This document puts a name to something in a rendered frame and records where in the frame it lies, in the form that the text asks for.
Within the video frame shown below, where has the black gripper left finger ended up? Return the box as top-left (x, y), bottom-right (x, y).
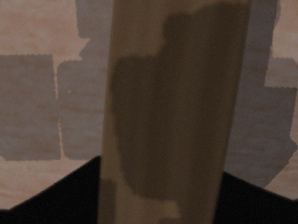
top-left (0, 156), bottom-right (101, 224)

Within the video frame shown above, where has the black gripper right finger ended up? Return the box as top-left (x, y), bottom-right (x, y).
top-left (213, 171), bottom-right (298, 224)

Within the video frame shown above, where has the brown wooden board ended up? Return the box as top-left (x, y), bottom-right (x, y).
top-left (97, 0), bottom-right (252, 224)

